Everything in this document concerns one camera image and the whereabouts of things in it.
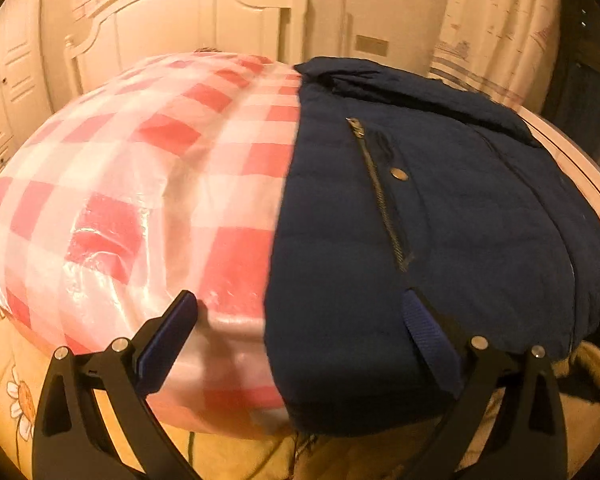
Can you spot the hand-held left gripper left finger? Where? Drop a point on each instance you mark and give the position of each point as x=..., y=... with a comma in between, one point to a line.
x=166, y=342

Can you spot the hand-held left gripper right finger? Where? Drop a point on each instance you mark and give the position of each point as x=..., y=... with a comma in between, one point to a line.
x=430, y=340

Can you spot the navy blue puffer jacket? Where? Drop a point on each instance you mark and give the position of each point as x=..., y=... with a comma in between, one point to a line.
x=430, y=220

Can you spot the yellow floral bedsheet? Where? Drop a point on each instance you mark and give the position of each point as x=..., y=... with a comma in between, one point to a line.
x=10, y=360

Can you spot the red white checked plastic sheet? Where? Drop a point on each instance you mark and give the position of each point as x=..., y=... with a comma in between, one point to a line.
x=145, y=185

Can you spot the white window ledge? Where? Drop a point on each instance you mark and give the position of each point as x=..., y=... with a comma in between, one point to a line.
x=575, y=160

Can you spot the white wardrobe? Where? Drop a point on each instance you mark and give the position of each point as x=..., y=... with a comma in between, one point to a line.
x=10, y=85

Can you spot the dark window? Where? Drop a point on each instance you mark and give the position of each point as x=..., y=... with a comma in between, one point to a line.
x=590, y=75

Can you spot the white wooden bed headboard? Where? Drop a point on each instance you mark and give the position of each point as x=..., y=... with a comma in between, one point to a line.
x=190, y=25

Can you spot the cream sailboat print curtain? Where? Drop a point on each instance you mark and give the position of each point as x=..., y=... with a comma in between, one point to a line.
x=500, y=25

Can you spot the gold wall socket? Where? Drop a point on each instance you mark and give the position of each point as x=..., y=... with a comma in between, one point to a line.
x=371, y=45

